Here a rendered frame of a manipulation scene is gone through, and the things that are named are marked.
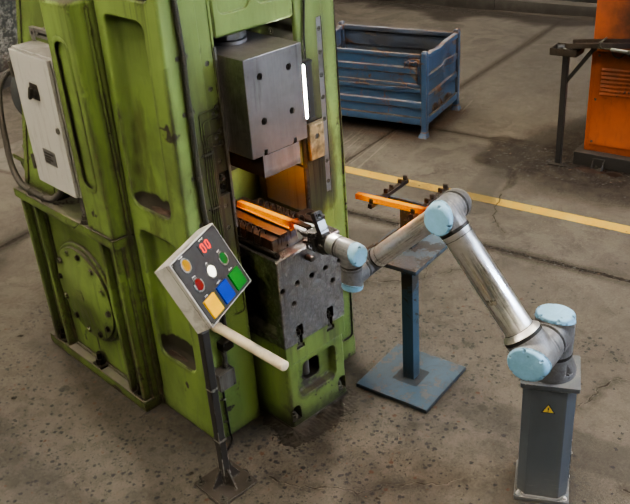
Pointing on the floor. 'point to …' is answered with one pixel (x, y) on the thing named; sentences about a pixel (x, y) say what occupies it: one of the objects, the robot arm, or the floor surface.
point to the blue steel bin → (398, 73)
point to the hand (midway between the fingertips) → (297, 223)
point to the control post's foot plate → (238, 479)
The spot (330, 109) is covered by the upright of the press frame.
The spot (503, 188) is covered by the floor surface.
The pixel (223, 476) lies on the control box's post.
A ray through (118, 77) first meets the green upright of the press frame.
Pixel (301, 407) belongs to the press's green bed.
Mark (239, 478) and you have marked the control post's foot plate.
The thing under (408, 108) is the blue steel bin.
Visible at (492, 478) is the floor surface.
